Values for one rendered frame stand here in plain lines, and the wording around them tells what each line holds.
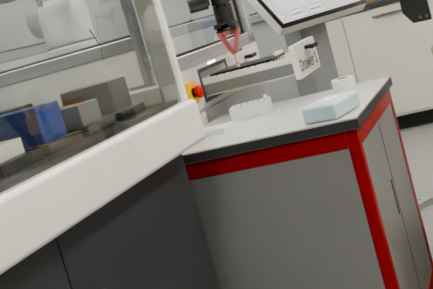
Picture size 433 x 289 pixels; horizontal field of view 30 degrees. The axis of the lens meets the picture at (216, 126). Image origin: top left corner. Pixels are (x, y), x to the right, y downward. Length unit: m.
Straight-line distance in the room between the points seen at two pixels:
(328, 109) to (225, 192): 0.35
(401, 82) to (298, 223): 3.57
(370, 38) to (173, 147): 3.85
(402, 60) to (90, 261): 4.20
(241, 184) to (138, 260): 0.47
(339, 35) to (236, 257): 3.56
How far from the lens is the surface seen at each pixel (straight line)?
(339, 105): 1.96
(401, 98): 5.55
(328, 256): 2.06
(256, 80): 2.59
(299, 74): 2.53
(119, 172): 1.53
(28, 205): 1.28
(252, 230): 2.08
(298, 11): 3.52
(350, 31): 5.52
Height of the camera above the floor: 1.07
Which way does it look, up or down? 7 degrees down
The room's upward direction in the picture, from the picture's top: 16 degrees counter-clockwise
